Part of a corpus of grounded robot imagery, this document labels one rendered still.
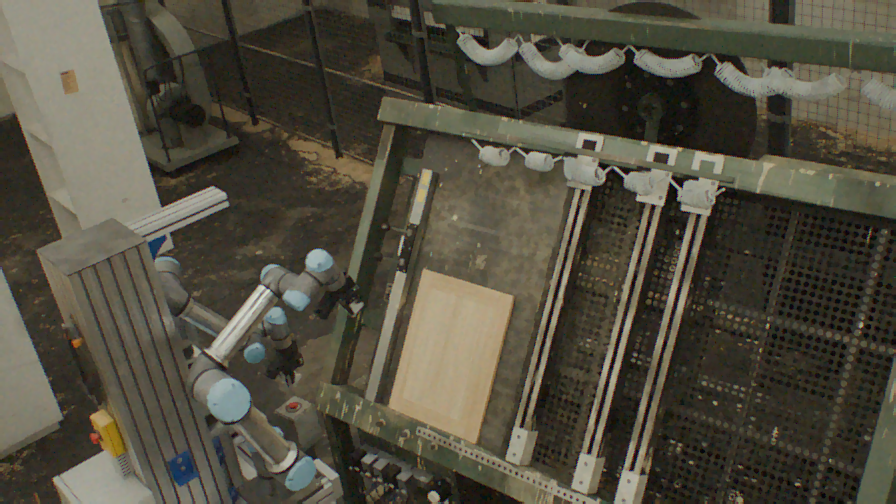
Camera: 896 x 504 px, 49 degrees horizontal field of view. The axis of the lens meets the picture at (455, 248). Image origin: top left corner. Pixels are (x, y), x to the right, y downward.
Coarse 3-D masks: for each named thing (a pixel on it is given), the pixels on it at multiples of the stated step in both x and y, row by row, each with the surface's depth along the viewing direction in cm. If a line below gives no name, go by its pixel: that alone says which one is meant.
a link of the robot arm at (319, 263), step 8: (312, 256) 304; (320, 256) 303; (328, 256) 304; (312, 264) 302; (320, 264) 302; (328, 264) 304; (312, 272) 303; (320, 272) 304; (328, 272) 305; (336, 272) 309; (320, 280) 304; (328, 280) 308; (336, 280) 310
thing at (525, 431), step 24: (576, 144) 348; (600, 144) 342; (576, 192) 349; (576, 216) 350; (576, 240) 347; (576, 264) 350; (552, 288) 350; (552, 312) 352; (552, 336) 348; (552, 360) 352; (528, 384) 351; (528, 408) 351; (528, 432) 349; (528, 456) 353
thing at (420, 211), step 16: (432, 176) 393; (432, 192) 395; (416, 208) 395; (416, 240) 394; (416, 256) 396; (400, 272) 395; (400, 288) 394; (400, 304) 395; (400, 320) 397; (384, 336) 396; (384, 352) 395; (384, 368) 396; (368, 384) 398; (384, 384) 398
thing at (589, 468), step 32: (672, 160) 326; (640, 192) 321; (672, 192) 334; (640, 224) 334; (640, 256) 334; (640, 288) 331; (640, 320) 336; (608, 352) 335; (608, 384) 336; (608, 416) 333; (576, 480) 336
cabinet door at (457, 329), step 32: (448, 288) 383; (480, 288) 375; (416, 320) 390; (448, 320) 382; (480, 320) 373; (416, 352) 389; (448, 352) 380; (480, 352) 371; (416, 384) 387; (448, 384) 378; (480, 384) 369; (416, 416) 385; (448, 416) 376; (480, 416) 368
